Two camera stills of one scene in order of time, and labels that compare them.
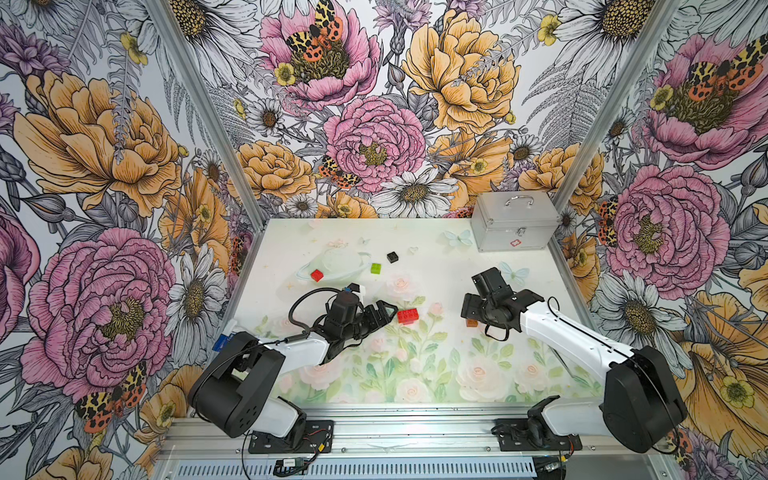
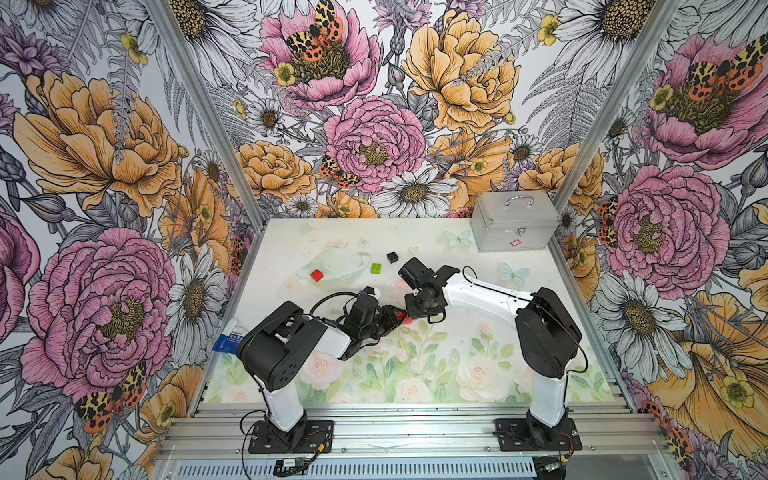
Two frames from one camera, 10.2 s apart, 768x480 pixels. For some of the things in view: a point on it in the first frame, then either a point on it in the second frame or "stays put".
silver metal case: x=514 y=220 stays put
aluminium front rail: x=370 y=432 stays put
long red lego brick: x=407 y=316 stays put
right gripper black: x=469 y=310 → x=413 y=313
